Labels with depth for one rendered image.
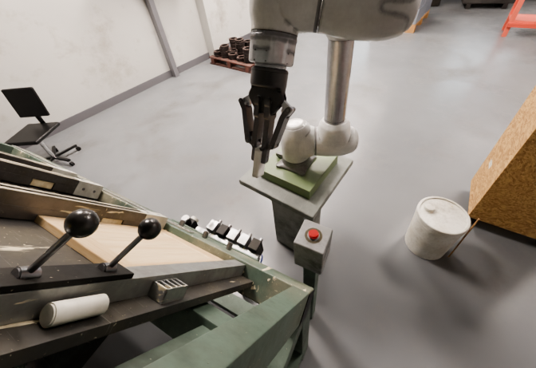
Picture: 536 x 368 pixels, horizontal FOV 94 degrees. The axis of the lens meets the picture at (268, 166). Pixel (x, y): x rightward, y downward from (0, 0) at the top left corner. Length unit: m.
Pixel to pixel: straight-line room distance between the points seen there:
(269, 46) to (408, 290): 1.83
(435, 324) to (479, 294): 0.38
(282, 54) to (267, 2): 0.08
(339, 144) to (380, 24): 0.84
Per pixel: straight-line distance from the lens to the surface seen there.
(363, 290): 1.97
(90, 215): 0.40
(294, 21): 0.50
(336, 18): 0.49
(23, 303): 0.47
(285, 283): 0.97
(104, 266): 0.54
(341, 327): 1.87
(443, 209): 2.03
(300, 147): 1.29
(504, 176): 2.17
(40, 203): 0.91
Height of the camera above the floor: 1.80
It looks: 43 degrees down
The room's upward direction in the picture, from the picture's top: 7 degrees counter-clockwise
